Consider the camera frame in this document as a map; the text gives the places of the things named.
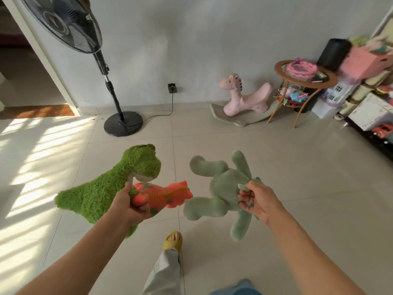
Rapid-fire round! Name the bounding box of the person's left hand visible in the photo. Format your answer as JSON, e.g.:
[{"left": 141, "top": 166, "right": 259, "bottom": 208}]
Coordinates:
[{"left": 108, "top": 180, "right": 151, "bottom": 228}]

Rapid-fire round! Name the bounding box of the person's right hand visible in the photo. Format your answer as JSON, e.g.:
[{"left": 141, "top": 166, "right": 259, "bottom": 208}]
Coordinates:
[{"left": 237, "top": 180, "right": 288, "bottom": 227}]

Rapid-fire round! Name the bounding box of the bright green plush dinosaur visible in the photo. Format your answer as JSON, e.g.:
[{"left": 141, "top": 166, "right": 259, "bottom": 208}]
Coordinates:
[{"left": 54, "top": 143, "right": 162, "bottom": 238}]

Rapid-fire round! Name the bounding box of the pale green plush rabbit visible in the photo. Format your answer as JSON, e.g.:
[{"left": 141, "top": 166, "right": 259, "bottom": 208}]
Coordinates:
[{"left": 183, "top": 150, "right": 264, "bottom": 242}]

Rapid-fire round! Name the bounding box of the orange plastic dinosaur toy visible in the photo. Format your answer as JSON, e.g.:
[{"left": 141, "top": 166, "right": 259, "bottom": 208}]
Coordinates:
[{"left": 132, "top": 180, "right": 194, "bottom": 218}]

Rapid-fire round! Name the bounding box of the blue plastic stool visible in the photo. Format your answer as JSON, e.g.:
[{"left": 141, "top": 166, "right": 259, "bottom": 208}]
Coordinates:
[{"left": 210, "top": 278, "right": 262, "bottom": 295}]

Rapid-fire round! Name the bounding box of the pink rocking animal toy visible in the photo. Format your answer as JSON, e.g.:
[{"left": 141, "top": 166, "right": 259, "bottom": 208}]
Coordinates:
[{"left": 210, "top": 73, "right": 278, "bottom": 127}]

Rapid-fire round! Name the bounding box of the pink hula hoop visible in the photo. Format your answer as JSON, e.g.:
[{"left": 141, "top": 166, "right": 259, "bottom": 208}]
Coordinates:
[{"left": 285, "top": 57, "right": 318, "bottom": 82}]

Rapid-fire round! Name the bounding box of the red toy car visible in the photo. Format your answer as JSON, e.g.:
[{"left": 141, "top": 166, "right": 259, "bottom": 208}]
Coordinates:
[{"left": 371, "top": 124, "right": 393, "bottom": 139}]

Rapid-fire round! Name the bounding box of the black yoga mat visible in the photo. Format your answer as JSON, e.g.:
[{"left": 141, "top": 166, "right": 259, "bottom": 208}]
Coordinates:
[{"left": 316, "top": 38, "right": 352, "bottom": 73}]

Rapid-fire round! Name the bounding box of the person's left forearm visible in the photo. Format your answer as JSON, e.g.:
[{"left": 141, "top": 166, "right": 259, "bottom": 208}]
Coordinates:
[{"left": 15, "top": 210, "right": 136, "bottom": 295}]

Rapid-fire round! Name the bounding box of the person's right forearm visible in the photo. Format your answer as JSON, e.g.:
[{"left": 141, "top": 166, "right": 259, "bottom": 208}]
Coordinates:
[{"left": 266, "top": 210, "right": 366, "bottom": 295}]

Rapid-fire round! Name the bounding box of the person's left yellow slipper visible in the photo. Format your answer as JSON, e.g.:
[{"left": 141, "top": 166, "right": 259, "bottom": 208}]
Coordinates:
[{"left": 163, "top": 231, "right": 183, "bottom": 253}]

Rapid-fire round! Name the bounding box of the person's left leg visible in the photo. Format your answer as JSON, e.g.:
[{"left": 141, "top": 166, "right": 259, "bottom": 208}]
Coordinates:
[{"left": 142, "top": 248, "right": 182, "bottom": 295}]

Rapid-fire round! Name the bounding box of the black standing fan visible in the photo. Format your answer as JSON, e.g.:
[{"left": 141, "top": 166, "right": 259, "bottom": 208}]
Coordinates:
[{"left": 18, "top": 0, "right": 144, "bottom": 138}]

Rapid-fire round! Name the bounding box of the white storage box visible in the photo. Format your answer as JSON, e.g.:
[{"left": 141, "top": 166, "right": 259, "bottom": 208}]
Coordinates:
[{"left": 312, "top": 98, "right": 341, "bottom": 120}]

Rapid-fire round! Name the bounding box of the round rattan glass table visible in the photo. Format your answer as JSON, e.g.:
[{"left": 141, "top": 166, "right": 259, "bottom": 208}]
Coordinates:
[{"left": 267, "top": 60, "right": 339, "bottom": 129}]

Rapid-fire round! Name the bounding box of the black white TV cabinet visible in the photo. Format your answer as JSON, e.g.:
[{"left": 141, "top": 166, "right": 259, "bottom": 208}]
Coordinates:
[{"left": 343, "top": 92, "right": 393, "bottom": 161}]

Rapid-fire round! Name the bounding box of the brown wooden shelf rack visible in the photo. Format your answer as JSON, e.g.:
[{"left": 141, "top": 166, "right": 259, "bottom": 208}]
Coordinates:
[{"left": 339, "top": 69, "right": 393, "bottom": 119}]

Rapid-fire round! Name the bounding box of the pink perforated basket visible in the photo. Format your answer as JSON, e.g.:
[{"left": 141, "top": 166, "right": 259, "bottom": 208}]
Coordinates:
[{"left": 339, "top": 45, "right": 393, "bottom": 81}]

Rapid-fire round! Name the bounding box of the black power cable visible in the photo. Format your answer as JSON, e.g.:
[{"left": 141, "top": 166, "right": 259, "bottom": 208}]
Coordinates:
[{"left": 122, "top": 92, "right": 175, "bottom": 126}]

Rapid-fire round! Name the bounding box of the white door frame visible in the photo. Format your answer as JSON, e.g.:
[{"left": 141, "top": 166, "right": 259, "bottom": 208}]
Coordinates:
[{"left": 0, "top": 0, "right": 81, "bottom": 117}]

